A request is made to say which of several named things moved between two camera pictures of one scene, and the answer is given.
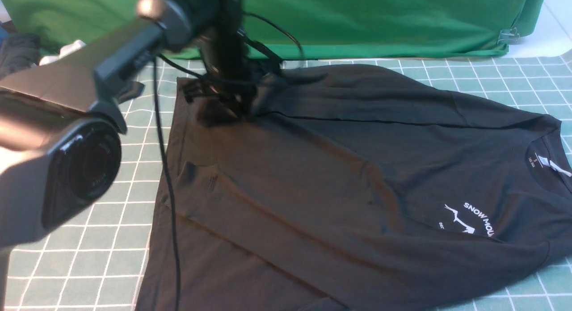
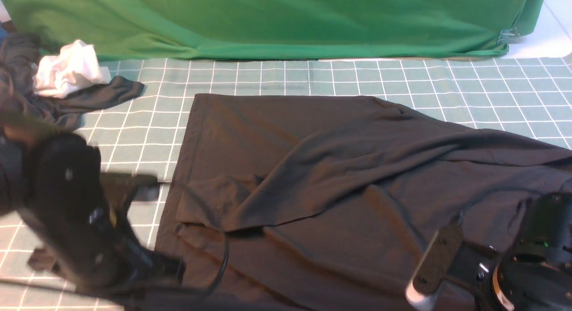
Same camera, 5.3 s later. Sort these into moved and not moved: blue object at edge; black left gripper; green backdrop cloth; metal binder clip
Moved: black left gripper
Not moved: blue object at edge; metal binder clip; green backdrop cloth
